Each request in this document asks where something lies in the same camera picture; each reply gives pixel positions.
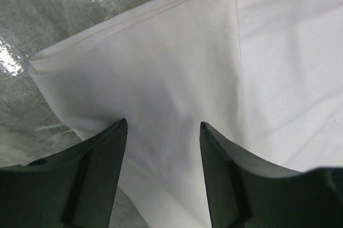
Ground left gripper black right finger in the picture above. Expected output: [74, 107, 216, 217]
[200, 122, 342, 227]

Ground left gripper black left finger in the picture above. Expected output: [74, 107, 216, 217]
[1, 119, 128, 227]

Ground white t shirt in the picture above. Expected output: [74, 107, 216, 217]
[29, 0, 342, 227]

